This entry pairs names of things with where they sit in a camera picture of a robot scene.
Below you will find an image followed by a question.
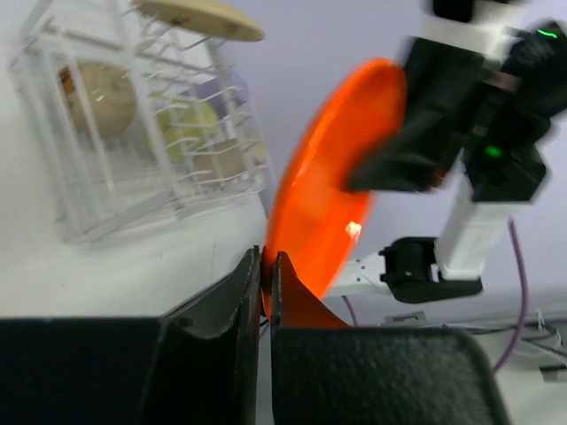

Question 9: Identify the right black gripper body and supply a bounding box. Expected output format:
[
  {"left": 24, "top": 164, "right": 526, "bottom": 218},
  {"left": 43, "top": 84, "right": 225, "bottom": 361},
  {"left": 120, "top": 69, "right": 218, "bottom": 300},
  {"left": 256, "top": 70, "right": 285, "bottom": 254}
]
[{"left": 404, "top": 35, "right": 558, "bottom": 195}]

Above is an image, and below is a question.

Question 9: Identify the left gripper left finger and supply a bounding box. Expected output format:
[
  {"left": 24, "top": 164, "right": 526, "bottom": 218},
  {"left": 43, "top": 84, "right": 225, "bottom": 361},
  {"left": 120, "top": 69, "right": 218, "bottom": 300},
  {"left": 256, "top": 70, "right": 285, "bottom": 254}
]
[{"left": 1, "top": 247, "right": 260, "bottom": 424}]

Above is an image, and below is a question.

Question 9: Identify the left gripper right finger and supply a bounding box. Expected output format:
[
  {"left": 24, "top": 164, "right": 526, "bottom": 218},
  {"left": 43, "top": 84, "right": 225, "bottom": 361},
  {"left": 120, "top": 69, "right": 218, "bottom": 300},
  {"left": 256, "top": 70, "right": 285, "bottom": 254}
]
[{"left": 271, "top": 253, "right": 509, "bottom": 425}]

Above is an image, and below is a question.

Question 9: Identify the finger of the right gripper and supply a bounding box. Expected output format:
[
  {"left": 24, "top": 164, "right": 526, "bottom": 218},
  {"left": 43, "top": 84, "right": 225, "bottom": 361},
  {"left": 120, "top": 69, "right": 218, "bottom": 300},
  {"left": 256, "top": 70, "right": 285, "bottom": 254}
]
[{"left": 346, "top": 110, "right": 463, "bottom": 193}]

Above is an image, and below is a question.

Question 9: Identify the orange plate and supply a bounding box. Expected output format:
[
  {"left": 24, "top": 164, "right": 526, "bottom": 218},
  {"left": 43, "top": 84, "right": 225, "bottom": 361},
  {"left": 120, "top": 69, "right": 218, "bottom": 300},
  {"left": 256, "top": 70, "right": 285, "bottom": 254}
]
[{"left": 263, "top": 58, "right": 406, "bottom": 299}]

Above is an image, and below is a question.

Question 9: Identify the beige plastic cup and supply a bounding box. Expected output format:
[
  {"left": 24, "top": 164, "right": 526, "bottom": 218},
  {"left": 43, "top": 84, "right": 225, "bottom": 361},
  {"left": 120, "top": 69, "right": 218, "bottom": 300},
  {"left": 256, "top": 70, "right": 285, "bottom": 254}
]
[{"left": 192, "top": 133, "right": 269, "bottom": 189}]

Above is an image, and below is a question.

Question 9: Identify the light green mug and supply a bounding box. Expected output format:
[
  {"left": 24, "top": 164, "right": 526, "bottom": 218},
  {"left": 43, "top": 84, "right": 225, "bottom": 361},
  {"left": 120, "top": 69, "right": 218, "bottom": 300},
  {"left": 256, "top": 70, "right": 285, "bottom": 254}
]
[{"left": 150, "top": 91, "right": 220, "bottom": 163}]

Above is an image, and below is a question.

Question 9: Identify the beige floral saucer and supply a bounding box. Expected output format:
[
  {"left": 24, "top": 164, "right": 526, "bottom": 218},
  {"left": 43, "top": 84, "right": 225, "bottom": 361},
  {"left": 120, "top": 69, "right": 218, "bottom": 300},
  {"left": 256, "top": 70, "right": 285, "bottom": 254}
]
[{"left": 131, "top": 0, "right": 265, "bottom": 43}]

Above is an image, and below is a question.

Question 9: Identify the white floral bowl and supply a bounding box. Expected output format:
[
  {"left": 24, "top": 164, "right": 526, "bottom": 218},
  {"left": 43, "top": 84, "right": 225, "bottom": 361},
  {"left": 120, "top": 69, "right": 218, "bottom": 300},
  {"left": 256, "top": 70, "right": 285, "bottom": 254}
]
[{"left": 58, "top": 61, "right": 136, "bottom": 139}]

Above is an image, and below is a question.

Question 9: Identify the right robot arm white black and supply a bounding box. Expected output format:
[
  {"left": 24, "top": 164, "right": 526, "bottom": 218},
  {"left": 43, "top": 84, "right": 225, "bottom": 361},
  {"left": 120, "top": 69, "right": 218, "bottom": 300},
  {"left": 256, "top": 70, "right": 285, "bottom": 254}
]
[{"left": 330, "top": 1, "right": 566, "bottom": 304}]

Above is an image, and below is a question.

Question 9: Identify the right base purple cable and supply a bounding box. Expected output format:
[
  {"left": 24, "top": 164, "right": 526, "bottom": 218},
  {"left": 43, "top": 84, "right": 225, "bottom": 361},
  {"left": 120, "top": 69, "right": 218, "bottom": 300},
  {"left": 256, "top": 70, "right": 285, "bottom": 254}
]
[{"left": 340, "top": 294, "right": 361, "bottom": 328}]

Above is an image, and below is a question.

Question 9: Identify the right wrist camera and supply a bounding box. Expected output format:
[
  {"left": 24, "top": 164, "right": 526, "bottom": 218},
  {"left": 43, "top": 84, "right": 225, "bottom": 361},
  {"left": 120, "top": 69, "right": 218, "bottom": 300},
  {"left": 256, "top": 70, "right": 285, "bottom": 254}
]
[{"left": 417, "top": 1, "right": 529, "bottom": 52}]

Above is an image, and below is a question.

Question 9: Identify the white wire dish rack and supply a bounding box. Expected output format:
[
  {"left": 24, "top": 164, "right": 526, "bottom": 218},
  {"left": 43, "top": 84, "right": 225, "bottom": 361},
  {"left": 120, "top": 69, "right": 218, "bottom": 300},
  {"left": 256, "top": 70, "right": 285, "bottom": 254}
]
[{"left": 9, "top": 1, "right": 271, "bottom": 241}]

